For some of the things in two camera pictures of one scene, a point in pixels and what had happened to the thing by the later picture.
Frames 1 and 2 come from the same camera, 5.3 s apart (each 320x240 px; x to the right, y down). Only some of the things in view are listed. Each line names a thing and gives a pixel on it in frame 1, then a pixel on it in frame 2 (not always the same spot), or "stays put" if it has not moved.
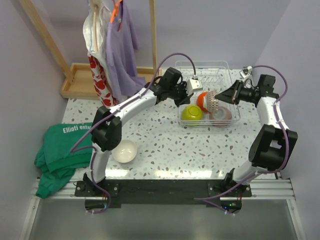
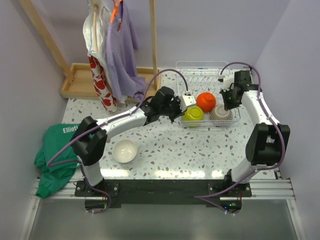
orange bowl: [200, 101] stays put
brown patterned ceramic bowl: [212, 103] to [220, 113]
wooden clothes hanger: [95, 9] stays put
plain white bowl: [125, 151] stays put
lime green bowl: [191, 112] stays put
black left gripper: [182, 95] to [174, 109]
